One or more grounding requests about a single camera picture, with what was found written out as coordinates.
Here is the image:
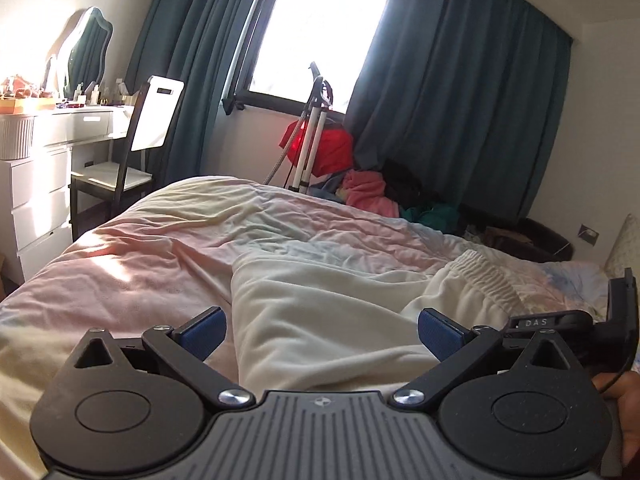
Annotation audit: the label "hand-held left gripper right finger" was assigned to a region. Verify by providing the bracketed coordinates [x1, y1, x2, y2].
[388, 307, 571, 411]

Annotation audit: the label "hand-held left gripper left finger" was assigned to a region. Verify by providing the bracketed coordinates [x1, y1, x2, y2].
[74, 306, 256, 408]

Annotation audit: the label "cream pants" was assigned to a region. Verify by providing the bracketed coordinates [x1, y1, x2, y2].
[230, 249, 527, 394]

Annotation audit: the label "person's right hand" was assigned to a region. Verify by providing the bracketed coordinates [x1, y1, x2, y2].
[592, 372, 640, 469]

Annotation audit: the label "patterned pillow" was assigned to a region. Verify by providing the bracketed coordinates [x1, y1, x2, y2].
[603, 213, 640, 282]

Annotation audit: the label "bed with pink sheet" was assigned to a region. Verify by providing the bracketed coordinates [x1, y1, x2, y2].
[0, 175, 640, 480]

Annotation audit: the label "small brown cardboard box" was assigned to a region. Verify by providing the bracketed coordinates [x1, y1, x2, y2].
[482, 225, 534, 254]

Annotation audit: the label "green cloth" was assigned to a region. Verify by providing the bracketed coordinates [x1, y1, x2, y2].
[399, 202, 462, 234]

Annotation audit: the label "pink cloth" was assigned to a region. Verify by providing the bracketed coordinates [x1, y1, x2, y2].
[344, 168, 402, 219]

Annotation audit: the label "blue cloth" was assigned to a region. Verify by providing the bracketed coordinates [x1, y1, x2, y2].
[309, 174, 352, 202]

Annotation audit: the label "red cloth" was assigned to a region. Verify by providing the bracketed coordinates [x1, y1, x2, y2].
[279, 120, 357, 182]

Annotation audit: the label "white vanity desk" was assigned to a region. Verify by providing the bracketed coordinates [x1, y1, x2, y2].
[0, 104, 134, 287]

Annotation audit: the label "chair with white backrest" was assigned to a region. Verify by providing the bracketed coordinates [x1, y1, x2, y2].
[68, 75, 186, 242]

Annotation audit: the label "garment steamer stand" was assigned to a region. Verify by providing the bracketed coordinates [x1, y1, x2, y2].
[262, 62, 337, 196]

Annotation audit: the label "teal curtain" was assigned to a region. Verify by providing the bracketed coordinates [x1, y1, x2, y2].
[122, 0, 279, 189]
[344, 0, 574, 227]

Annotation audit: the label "cosmetics on vanity desk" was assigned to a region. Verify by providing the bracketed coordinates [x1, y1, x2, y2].
[0, 73, 132, 111]

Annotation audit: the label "white ribbed storage box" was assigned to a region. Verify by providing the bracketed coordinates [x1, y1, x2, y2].
[0, 112, 37, 161]

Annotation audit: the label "orange flat box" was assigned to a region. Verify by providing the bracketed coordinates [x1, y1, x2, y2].
[0, 97, 57, 114]

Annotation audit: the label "wavy white-framed mirror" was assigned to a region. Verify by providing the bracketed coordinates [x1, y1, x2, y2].
[42, 6, 116, 99]

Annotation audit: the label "window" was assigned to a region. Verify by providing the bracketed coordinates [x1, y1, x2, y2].
[222, 0, 402, 117]

